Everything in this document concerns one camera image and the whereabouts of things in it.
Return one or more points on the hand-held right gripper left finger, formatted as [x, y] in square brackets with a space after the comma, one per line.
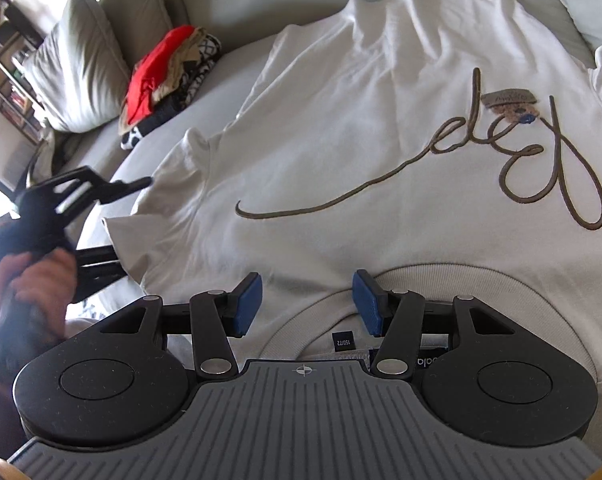
[247, 306]

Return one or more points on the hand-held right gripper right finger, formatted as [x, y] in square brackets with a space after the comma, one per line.
[368, 305]

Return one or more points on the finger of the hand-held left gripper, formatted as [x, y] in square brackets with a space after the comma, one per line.
[101, 266]
[116, 187]

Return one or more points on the white sweatshirt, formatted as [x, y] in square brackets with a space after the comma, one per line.
[356, 135]

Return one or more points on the person's left forearm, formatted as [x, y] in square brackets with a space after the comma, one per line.
[1, 410]

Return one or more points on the pile of folded clothes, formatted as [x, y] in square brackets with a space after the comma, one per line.
[186, 70]

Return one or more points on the pile of red patterned clothes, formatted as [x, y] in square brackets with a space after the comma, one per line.
[201, 62]

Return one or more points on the person's left hand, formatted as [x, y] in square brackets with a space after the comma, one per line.
[41, 280]

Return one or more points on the grey sofa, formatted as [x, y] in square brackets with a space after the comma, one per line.
[181, 125]

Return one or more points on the red folded garment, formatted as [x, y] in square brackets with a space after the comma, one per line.
[153, 75]

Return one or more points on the grey throw pillow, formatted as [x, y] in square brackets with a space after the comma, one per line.
[76, 65]

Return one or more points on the wooden bookshelf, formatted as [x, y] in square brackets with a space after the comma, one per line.
[6, 35]

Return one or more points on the beige sofa back cushion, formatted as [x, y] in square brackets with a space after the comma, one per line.
[136, 0]

